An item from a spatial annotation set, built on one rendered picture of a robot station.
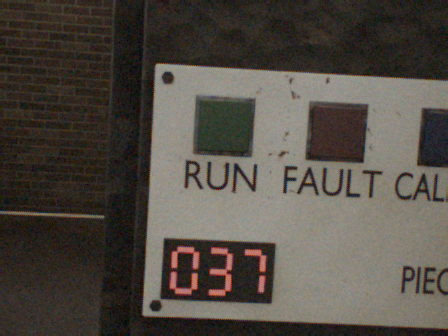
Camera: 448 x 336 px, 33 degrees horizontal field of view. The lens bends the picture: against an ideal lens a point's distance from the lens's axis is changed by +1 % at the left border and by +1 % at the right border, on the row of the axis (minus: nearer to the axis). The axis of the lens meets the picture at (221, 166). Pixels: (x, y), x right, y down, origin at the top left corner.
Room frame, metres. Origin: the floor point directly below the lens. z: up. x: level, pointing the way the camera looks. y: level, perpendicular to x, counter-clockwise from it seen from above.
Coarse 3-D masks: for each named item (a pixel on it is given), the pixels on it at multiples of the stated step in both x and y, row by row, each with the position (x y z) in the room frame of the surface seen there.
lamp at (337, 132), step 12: (324, 108) 0.52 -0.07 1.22; (336, 108) 0.52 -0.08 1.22; (348, 108) 0.52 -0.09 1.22; (360, 108) 0.52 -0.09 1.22; (324, 120) 0.52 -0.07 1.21; (336, 120) 0.52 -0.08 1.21; (348, 120) 0.52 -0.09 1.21; (360, 120) 0.52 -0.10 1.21; (312, 132) 0.52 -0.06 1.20; (324, 132) 0.52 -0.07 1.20; (336, 132) 0.52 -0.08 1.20; (348, 132) 0.52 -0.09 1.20; (360, 132) 0.52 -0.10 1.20; (312, 144) 0.52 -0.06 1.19; (324, 144) 0.52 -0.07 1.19; (336, 144) 0.52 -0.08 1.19; (348, 144) 0.52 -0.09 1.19; (360, 144) 0.52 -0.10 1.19; (324, 156) 0.52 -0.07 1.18; (336, 156) 0.52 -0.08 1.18; (348, 156) 0.52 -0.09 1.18; (360, 156) 0.52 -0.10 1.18
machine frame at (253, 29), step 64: (128, 0) 0.62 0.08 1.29; (192, 0) 0.54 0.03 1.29; (256, 0) 0.54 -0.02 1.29; (320, 0) 0.55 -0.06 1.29; (384, 0) 0.55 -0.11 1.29; (128, 64) 0.62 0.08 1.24; (192, 64) 0.54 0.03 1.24; (256, 64) 0.54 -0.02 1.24; (320, 64) 0.55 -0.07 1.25; (384, 64) 0.55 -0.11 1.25; (128, 128) 0.62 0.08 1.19; (128, 192) 0.62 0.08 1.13; (128, 256) 0.62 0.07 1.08; (128, 320) 0.62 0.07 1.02; (192, 320) 0.54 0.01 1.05
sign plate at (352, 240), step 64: (192, 128) 0.52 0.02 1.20; (256, 128) 0.52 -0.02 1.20; (384, 128) 0.53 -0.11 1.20; (192, 192) 0.52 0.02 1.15; (256, 192) 0.52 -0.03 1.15; (320, 192) 0.53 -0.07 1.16; (384, 192) 0.53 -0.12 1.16; (192, 256) 0.52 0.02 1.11; (256, 256) 0.52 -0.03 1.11; (320, 256) 0.53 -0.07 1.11; (384, 256) 0.53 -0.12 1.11; (256, 320) 0.53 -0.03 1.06; (320, 320) 0.53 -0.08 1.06; (384, 320) 0.53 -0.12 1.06
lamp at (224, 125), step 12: (204, 108) 0.52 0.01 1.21; (216, 108) 0.52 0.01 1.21; (228, 108) 0.52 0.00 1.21; (240, 108) 0.52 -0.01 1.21; (204, 120) 0.52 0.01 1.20; (216, 120) 0.52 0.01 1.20; (228, 120) 0.52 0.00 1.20; (240, 120) 0.52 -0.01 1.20; (204, 132) 0.52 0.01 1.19; (216, 132) 0.52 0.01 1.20; (228, 132) 0.52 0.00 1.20; (240, 132) 0.52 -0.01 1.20; (204, 144) 0.52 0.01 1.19; (216, 144) 0.52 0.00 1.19; (228, 144) 0.52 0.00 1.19; (240, 144) 0.52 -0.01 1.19
